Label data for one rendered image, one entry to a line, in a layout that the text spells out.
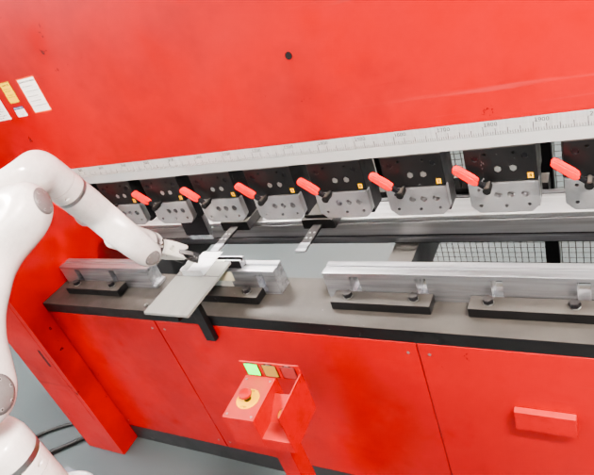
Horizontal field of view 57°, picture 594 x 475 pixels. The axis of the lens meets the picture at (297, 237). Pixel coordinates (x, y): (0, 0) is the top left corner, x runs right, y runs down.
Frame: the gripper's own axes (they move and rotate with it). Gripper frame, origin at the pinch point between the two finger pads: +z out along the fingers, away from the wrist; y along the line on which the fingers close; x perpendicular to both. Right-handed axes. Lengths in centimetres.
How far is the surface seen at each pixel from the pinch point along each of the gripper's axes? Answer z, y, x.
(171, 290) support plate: -0.7, 4.0, 11.2
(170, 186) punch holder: -15.9, -2.9, -18.9
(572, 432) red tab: 32, -110, 38
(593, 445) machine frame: 39, -115, 41
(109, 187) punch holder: -17.0, 22.8, -19.8
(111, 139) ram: -29.0, 11.4, -30.1
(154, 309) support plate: -6.5, 4.3, 18.1
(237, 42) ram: -44, -44, -42
